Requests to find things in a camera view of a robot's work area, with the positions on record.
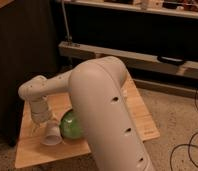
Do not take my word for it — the black cable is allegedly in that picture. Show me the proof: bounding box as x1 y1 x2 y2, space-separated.
169 71 198 171

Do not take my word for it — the wooden table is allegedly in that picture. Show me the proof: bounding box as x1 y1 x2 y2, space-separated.
15 76 160 168

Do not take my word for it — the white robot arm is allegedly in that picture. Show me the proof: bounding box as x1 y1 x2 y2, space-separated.
18 56 155 171

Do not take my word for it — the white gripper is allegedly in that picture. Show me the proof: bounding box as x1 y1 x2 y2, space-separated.
29 98 52 134

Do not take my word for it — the green bowl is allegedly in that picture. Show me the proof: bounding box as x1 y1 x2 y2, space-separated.
60 109 83 140

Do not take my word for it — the white shelf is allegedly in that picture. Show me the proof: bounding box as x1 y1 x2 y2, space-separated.
55 0 198 19

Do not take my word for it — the metal pole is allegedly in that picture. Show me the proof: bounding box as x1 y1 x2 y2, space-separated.
61 0 73 45

